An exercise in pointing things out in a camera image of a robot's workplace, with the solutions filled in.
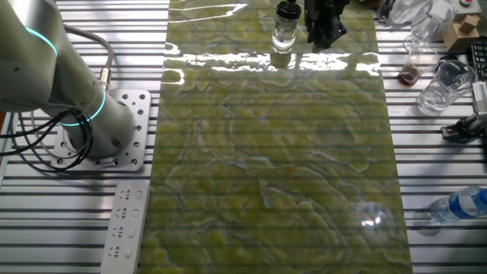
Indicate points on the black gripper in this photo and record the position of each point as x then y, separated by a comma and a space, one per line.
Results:
325, 9

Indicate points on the black jar lid with knob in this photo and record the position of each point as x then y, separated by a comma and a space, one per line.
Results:
288, 10

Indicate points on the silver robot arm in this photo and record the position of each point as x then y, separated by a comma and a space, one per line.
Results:
45, 57

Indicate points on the clear glass jar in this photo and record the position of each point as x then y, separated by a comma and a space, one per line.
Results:
284, 34

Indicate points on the clear plastic bag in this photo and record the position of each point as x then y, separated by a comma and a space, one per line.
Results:
404, 11

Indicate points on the small glass with brown liquid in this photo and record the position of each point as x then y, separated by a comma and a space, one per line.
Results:
411, 72

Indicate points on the clear plastic cup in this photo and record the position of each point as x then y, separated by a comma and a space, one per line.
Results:
433, 19

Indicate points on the large clear measuring beaker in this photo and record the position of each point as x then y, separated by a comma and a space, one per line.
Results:
443, 91

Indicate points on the wooden block puzzle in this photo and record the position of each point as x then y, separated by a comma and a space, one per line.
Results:
460, 36

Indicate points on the emergency stop button box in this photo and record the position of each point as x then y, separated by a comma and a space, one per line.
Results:
466, 5

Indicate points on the green marble pattern mat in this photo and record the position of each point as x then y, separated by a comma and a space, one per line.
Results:
266, 171

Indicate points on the black keyboard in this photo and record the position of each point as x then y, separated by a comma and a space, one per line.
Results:
480, 57

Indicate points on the plastic water bottle blue label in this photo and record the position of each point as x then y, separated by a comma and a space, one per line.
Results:
458, 205

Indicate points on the white power strip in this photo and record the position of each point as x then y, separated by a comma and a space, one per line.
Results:
125, 228

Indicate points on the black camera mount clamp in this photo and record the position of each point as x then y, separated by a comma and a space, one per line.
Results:
462, 128

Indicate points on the silver finned camera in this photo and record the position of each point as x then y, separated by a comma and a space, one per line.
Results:
480, 97

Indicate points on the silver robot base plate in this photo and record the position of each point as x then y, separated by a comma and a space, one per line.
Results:
137, 125

